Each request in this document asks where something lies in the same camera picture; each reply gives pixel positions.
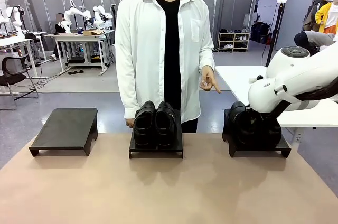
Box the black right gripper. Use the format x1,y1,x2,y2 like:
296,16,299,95
245,105,278,130

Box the person's left forearm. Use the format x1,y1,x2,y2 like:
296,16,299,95
198,41,215,71

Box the person's right forearm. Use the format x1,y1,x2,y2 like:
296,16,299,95
115,73,138,119

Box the black shoe stand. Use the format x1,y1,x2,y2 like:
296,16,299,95
128,117,184,159
29,107,98,157
222,108,292,158

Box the bending person in grey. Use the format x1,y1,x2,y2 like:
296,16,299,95
294,30,336,50

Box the person in dark coat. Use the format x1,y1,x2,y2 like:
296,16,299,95
303,0,330,32

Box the person in yellow cardigan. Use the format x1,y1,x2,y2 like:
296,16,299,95
315,0,338,36

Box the person in white shirt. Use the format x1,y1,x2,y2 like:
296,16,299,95
115,0,215,134

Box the seated person in black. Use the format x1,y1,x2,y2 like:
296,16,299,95
49,13,67,61

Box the person's left hand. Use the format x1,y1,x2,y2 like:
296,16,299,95
200,66,222,94

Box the large white table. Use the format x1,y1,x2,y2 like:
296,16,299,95
214,65,338,127

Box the wooden shoe rack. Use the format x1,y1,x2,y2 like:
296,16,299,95
218,30,250,53

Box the dark blue bags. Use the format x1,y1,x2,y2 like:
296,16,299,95
250,22,272,44

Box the black tripod with white head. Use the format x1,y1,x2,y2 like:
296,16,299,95
265,0,287,68

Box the cardboard box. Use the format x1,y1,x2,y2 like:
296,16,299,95
82,29,104,36

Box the white background work table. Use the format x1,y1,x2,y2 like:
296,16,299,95
44,30,116,76

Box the black office chair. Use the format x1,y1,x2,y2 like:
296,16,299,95
0,56,39,110

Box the white background desk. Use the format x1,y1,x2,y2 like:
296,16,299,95
0,31,49,79

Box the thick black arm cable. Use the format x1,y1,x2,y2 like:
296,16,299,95
269,77,338,119

